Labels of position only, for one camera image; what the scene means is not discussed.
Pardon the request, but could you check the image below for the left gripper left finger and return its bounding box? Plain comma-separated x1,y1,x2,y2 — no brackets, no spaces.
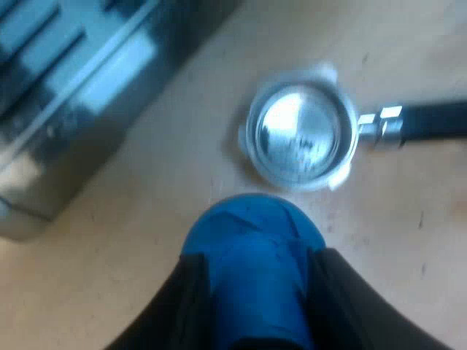
107,252,234,350

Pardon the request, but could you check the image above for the steel espresso machine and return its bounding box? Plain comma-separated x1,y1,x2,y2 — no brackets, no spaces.
0,0,244,242

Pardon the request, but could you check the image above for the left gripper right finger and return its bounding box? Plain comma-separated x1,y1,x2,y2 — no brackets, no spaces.
305,247,450,350

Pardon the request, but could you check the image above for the filter holder with red-ended handle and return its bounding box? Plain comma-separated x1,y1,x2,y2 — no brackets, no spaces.
236,63,467,192

